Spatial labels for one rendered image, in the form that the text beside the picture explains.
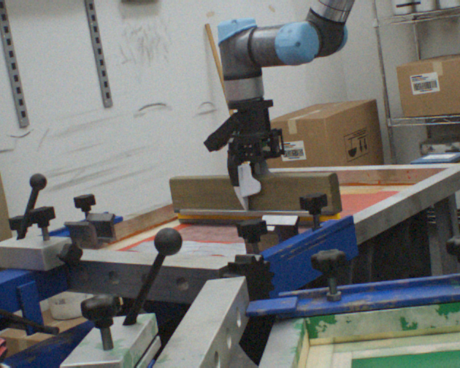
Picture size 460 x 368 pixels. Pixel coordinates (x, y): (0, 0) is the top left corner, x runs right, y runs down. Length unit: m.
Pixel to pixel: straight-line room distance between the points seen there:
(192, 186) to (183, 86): 2.72
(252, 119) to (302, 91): 3.63
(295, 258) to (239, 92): 0.44
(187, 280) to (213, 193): 0.62
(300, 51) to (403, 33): 3.86
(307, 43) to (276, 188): 0.28
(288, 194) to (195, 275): 0.54
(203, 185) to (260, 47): 0.34
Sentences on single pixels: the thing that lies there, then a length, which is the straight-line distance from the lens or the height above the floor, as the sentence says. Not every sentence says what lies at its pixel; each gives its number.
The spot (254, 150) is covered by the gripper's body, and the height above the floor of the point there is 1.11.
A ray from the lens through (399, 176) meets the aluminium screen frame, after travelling 1.98.
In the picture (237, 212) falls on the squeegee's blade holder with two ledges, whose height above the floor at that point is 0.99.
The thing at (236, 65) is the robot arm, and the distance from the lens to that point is 1.71.
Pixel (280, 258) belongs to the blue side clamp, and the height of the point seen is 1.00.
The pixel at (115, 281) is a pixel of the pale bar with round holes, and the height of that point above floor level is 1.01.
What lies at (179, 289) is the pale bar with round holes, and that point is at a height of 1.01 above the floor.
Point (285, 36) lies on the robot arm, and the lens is 1.64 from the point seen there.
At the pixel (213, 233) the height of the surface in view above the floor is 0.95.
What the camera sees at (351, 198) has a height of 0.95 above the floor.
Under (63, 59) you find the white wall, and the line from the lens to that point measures 4.07.
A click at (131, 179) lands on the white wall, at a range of 4.29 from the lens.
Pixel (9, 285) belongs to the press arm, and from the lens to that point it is 1.35.
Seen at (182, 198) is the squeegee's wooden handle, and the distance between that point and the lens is 1.90.
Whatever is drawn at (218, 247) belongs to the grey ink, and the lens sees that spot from 1.63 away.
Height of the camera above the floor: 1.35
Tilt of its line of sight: 10 degrees down
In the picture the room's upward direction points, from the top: 9 degrees counter-clockwise
